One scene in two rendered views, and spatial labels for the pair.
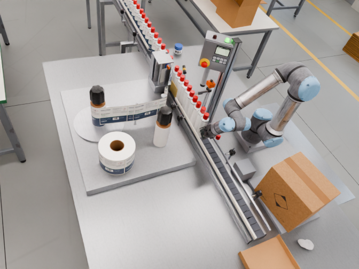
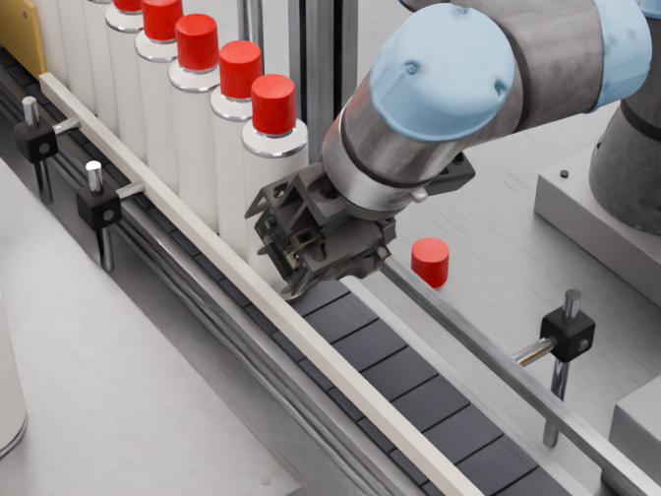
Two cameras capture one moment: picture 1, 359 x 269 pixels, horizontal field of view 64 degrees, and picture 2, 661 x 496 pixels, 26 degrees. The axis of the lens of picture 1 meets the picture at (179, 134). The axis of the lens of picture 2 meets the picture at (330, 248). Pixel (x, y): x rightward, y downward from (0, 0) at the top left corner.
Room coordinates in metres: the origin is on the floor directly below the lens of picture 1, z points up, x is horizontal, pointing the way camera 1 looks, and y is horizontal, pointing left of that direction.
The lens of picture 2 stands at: (0.41, -0.15, 1.71)
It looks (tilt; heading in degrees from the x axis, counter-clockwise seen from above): 43 degrees down; 358
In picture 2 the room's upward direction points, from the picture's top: straight up
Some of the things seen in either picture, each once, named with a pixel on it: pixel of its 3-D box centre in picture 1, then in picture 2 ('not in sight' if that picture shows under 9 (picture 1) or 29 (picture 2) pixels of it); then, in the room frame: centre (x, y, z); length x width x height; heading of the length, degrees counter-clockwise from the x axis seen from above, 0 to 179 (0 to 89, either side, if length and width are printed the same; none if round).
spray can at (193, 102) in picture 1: (192, 108); (170, 96); (1.40, -0.04, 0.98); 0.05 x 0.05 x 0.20
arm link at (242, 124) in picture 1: (238, 122); (541, 46); (1.17, -0.31, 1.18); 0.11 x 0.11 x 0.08; 28
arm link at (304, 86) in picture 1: (285, 111); not in sight; (1.28, -0.55, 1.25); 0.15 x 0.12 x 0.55; 28
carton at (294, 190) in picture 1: (294, 191); not in sight; (0.95, -0.71, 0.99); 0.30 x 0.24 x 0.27; 44
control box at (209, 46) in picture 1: (216, 52); not in sight; (1.49, -0.08, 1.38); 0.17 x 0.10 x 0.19; 90
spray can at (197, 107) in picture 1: (195, 113); (204, 127); (1.35, -0.07, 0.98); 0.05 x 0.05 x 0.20
